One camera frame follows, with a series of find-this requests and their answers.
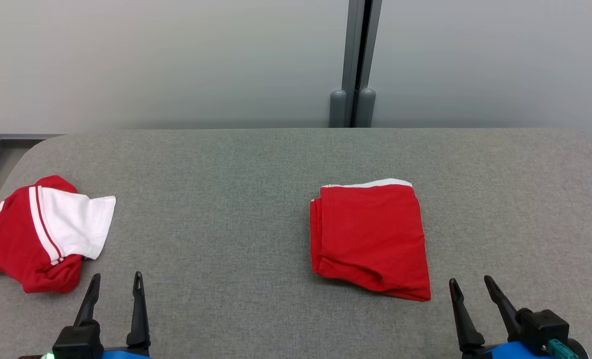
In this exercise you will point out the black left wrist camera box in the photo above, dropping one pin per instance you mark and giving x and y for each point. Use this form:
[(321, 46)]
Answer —
[(79, 341)]

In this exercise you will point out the grey partition frame post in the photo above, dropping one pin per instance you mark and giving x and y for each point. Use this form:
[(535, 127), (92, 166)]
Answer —
[(355, 50)]

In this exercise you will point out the red white basketball jersey shirt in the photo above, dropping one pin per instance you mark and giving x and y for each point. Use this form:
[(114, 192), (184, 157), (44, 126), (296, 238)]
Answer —
[(16, 239)]

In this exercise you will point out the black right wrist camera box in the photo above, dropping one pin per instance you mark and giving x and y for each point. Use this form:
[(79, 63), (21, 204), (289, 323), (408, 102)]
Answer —
[(545, 326)]

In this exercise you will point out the grey fabric sofa cushion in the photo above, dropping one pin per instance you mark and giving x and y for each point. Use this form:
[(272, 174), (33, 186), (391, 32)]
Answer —
[(216, 209)]

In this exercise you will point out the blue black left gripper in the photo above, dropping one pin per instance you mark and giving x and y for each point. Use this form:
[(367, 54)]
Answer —
[(126, 355)]

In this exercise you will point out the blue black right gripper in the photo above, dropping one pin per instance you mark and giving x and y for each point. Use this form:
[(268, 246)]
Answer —
[(500, 353)]

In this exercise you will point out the red shorts with white trim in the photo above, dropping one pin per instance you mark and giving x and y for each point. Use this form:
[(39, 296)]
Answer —
[(370, 234)]

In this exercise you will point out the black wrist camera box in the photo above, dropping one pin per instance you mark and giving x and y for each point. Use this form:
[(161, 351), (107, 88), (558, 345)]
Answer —
[(79, 341), (545, 326)]

